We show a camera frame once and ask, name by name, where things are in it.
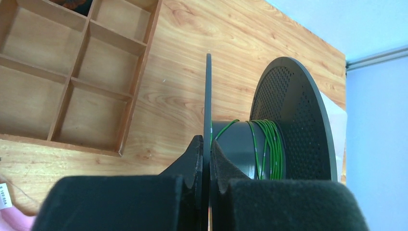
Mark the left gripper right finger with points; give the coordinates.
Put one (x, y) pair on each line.
(222, 170)

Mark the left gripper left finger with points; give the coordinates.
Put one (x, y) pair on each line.
(189, 167)

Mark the black cable spool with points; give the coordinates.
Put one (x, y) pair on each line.
(287, 134)

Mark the wooden compartment tray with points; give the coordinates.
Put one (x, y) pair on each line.
(70, 70)

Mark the pink cloth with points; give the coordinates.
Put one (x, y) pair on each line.
(12, 218)

